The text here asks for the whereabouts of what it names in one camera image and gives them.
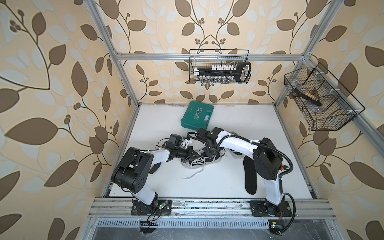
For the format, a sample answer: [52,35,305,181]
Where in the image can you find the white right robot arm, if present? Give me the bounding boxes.
[194,128,293,216]

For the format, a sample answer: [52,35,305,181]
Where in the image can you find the wire basket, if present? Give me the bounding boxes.
[284,62,366,131]
[189,49,252,85]

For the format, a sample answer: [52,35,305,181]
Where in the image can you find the black white sneaker with laces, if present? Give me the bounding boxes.
[182,152,222,180]

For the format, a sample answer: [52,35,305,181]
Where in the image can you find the green plastic tool case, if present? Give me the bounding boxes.
[181,101,214,131]

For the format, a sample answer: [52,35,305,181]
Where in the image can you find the black insole on table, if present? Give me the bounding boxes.
[243,156,257,195]

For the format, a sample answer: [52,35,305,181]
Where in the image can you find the right wire basket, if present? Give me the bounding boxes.
[284,62,366,131]

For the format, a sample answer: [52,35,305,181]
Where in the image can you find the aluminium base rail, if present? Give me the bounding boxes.
[88,198,336,230]

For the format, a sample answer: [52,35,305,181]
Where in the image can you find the yellow black work glove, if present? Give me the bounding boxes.
[149,163,162,175]

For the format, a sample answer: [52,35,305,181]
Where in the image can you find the back wire basket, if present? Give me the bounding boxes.
[189,49,252,85]

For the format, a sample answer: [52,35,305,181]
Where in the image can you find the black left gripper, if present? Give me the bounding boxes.
[173,146,200,162]

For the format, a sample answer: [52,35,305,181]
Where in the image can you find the black socket bit holder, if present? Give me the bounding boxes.
[191,62,252,84]

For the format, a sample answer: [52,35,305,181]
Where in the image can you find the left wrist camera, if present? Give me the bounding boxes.
[165,134,191,149]

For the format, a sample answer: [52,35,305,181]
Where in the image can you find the brush in right basket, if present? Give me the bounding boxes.
[294,88,323,107]

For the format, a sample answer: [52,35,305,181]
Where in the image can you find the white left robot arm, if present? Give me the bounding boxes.
[111,145,201,216]

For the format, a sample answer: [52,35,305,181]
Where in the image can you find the black corrugated cable conduit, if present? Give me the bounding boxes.
[186,131,296,235]

